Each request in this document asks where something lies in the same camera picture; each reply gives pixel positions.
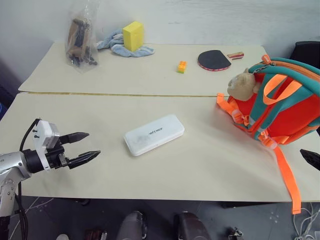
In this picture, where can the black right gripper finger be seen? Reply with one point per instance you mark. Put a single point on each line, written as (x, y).
(313, 160)

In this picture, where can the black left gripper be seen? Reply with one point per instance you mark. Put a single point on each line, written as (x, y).
(55, 157)

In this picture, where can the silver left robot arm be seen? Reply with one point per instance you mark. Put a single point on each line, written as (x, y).
(13, 163)

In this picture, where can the orange and teal backpack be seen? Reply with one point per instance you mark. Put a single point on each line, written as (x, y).
(290, 110)

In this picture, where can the white rectangular case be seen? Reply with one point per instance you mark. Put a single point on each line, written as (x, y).
(153, 135)

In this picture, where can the dark red rounded shape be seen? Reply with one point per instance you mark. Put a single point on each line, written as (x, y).
(96, 235)

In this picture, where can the grey rounded shape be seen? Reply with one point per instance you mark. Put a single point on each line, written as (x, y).
(131, 226)

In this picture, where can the clear plastic bag with parts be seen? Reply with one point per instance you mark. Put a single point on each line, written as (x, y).
(80, 42)

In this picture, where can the light blue towel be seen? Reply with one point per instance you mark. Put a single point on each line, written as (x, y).
(120, 47)

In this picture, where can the black chair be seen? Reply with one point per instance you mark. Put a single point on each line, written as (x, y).
(306, 50)

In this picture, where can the yellow sponge block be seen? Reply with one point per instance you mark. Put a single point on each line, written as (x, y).
(132, 37)

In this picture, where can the black table tennis paddle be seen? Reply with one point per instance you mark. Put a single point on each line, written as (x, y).
(213, 60)

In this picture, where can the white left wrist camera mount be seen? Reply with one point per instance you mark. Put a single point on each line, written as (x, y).
(40, 135)

